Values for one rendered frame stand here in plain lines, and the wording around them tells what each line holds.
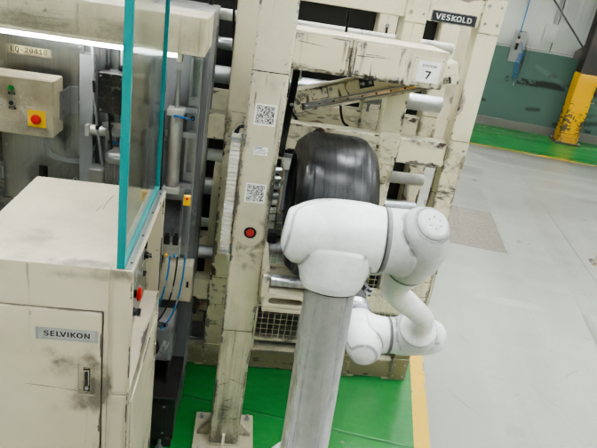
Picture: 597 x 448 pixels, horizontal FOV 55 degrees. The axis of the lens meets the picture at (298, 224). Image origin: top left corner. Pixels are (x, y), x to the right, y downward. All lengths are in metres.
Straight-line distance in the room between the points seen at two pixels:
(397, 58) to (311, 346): 1.42
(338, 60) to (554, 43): 9.35
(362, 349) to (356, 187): 0.63
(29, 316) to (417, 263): 0.93
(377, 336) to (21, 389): 0.93
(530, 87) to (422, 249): 10.38
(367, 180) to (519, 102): 9.50
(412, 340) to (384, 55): 1.14
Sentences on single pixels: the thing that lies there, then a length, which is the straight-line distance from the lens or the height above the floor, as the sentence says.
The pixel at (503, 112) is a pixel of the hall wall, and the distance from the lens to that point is 11.39.
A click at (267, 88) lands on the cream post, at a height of 1.60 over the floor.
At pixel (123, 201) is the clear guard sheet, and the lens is 1.35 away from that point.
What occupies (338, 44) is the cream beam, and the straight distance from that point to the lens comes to 2.26.
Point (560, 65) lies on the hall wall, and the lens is 11.46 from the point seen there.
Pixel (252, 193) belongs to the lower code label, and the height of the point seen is 1.22.
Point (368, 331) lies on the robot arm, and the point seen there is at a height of 1.11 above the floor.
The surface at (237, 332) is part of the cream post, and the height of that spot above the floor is 0.62.
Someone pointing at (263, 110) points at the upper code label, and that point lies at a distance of 2.02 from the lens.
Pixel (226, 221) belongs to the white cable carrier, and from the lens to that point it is 2.16.
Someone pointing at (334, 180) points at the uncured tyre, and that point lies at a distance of 1.97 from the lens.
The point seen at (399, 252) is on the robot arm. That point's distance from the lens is 1.09.
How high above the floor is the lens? 1.96
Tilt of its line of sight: 23 degrees down
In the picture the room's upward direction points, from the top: 9 degrees clockwise
